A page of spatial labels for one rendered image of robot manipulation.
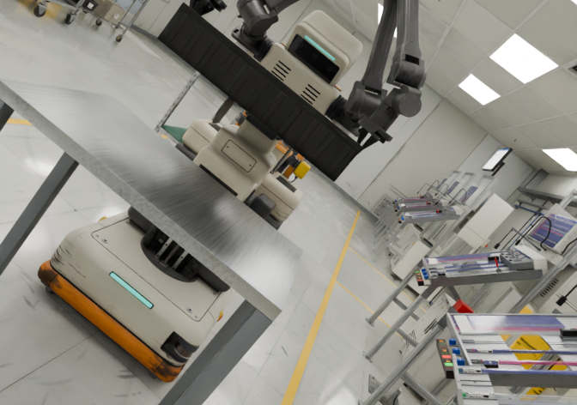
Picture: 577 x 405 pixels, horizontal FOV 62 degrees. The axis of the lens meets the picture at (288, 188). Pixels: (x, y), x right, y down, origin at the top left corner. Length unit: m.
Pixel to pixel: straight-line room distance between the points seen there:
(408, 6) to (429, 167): 9.43
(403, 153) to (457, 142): 1.13
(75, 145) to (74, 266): 0.91
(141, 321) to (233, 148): 0.68
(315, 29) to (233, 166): 0.52
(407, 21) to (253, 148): 0.65
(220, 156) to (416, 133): 9.28
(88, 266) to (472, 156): 9.71
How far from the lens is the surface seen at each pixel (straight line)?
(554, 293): 3.66
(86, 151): 0.98
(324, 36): 1.57
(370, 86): 1.51
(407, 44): 1.32
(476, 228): 6.80
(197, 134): 1.94
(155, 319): 1.78
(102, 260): 1.80
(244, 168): 1.64
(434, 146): 10.79
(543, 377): 2.18
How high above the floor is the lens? 1.13
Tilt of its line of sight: 10 degrees down
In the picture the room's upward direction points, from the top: 39 degrees clockwise
